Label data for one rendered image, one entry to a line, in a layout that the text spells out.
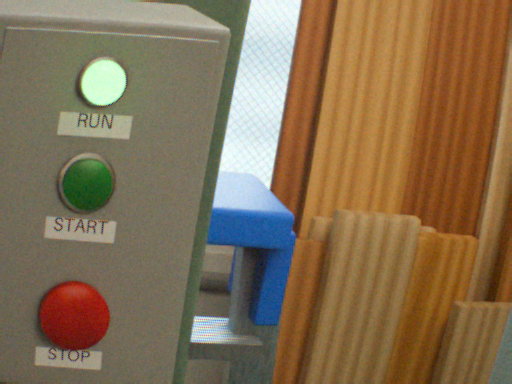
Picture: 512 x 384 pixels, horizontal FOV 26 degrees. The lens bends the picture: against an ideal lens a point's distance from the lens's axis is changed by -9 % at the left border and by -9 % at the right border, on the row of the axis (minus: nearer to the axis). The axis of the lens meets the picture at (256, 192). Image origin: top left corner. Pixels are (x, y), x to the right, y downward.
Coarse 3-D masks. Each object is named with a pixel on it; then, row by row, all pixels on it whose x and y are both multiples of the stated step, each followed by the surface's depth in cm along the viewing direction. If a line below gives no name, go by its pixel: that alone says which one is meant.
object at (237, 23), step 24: (144, 0) 49; (168, 0) 50; (192, 0) 50; (216, 0) 50; (240, 0) 51; (240, 24) 51; (240, 48) 52; (216, 120) 52; (216, 144) 53; (216, 168) 53; (192, 264) 54; (192, 288) 55; (192, 312) 55
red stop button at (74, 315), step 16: (64, 288) 45; (80, 288) 45; (48, 304) 45; (64, 304) 45; (80, 304) 45; (96, 304) 45; (48, 320) 45; (64, 320) 45; (80, 320) 45; (96, 320) 45; (48, 336) 45; (64, 336) 45; (80, 336) 45; (96, 336) 46
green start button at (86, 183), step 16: (80, 160) 44; (96, 160) 44; (64, 176) 44; (80, 176) 44; (96, 176) 44; (112, 176) 45; (64, 192) 44; (80, 192) 44; (96, 192) 44; (112, 192) 45; (80, 208) 44; (96, 208) 45
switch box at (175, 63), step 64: (0, 0) 44; (64, 0) 46; (128, 0) 49; (0, 64) 42; (64, 64) 43; (128, 64) 44; (192, 64) 44; (0, 128) 42; (192, 128) 45; (0, 192) 43; (128, 192) 45; (192, 192) 46; (0, 256) 44; (64, 256) 45; (128, 256) 46; (0, 320) 45; (128, 320) 47
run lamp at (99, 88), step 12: (96, 60) 43; (108, 60) 43; (84, 72) 43; (96, 72) 43; (108, 72) 43; (120, 72) 43; (84, 84) 43; (96, 84) 43; (108, 84) 43; (120, 84) 43; (84, 96) 43; (96, 96) 43; (108, 96) 43; (120, 96) 44
